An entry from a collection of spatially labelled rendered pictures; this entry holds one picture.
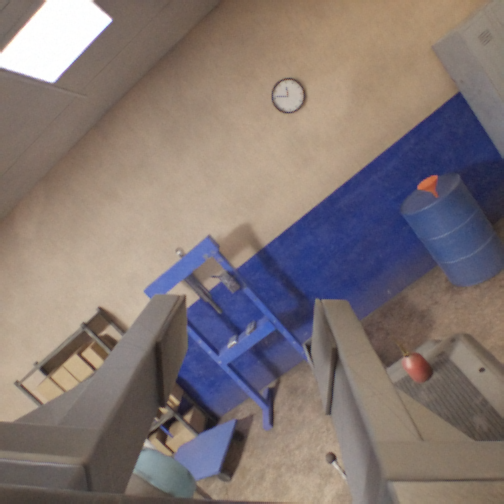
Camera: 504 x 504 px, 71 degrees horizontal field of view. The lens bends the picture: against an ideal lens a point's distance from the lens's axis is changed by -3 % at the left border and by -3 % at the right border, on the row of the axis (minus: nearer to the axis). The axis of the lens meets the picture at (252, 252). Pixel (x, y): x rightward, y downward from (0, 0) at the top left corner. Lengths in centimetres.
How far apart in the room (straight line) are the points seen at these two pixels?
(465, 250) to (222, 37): 292
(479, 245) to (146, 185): 317
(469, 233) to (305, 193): 153
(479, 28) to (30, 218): 459
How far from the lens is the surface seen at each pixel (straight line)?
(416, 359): 113
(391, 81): 399
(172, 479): 60
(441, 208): 339
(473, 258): 364
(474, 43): 374
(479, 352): 118
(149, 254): 409
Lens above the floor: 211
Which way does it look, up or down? 11 degrees down
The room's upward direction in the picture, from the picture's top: 41 degrees counter-clockwise
